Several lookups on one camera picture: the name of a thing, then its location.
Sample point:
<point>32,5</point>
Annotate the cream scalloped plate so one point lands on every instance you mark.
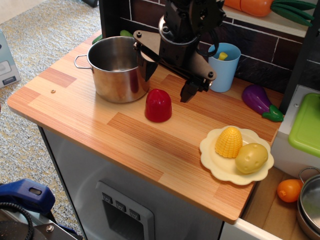
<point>224,168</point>

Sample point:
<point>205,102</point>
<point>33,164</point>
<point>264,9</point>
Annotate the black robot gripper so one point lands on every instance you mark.
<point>175,47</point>

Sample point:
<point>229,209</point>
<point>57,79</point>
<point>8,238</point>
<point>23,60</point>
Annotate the red toy pepper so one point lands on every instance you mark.
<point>158,106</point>

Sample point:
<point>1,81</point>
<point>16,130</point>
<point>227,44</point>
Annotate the orange toy fruit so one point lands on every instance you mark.
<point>289,190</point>

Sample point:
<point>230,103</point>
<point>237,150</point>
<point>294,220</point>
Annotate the yellow toy corn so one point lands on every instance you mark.
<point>229,142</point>

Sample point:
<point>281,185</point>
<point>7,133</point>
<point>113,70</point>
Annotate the stainless steel pot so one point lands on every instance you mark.
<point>116,75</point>

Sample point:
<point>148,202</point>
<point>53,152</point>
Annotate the blue clamp device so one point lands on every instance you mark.
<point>28,194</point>

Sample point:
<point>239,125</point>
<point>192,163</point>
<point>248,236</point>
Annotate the yellow toy sweet potato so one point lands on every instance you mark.
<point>251,157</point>

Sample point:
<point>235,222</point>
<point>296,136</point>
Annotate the purple toy eggplant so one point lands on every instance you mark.
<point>255,97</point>

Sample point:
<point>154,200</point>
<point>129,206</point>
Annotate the grey toy dishwasher panel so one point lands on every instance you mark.
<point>126,219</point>

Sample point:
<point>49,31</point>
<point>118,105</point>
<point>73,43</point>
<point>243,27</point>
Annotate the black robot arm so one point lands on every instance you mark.
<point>205,16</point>

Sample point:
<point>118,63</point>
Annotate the steel bowl at right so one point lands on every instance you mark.
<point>308,204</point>

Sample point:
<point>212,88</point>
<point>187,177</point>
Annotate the yellow toy in cup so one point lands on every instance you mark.
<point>222,56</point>

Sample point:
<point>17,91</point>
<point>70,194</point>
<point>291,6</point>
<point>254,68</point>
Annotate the green toy vegetable behind pot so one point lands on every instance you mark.
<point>123,33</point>

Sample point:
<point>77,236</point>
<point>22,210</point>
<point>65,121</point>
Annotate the orange toy carrot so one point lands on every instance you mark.
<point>292,10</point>

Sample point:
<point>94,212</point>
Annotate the light blue plastic cup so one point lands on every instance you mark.
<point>225,70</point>

